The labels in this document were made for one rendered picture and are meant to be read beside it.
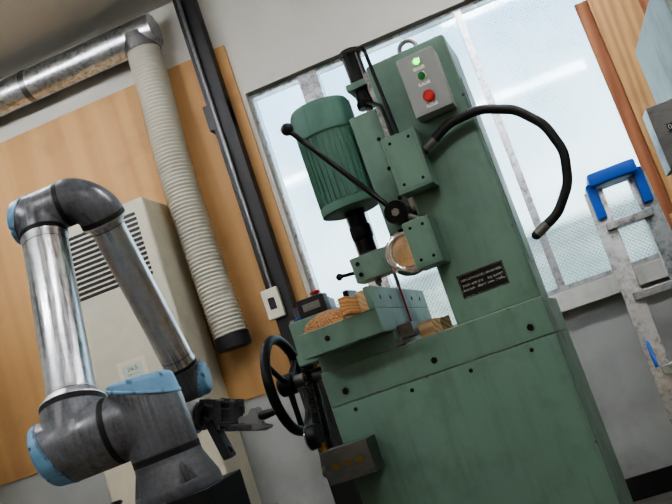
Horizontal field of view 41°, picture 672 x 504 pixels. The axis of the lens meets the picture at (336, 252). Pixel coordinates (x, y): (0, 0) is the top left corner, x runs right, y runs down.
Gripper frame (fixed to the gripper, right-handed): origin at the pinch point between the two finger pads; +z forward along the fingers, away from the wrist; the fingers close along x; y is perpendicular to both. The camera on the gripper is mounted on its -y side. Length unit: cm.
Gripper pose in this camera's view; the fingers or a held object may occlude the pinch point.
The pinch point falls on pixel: (267, 428)
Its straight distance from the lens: 246.9
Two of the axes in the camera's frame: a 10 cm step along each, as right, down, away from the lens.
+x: 3.1, 0.6, 9.5
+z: 9.5, -0.1, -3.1
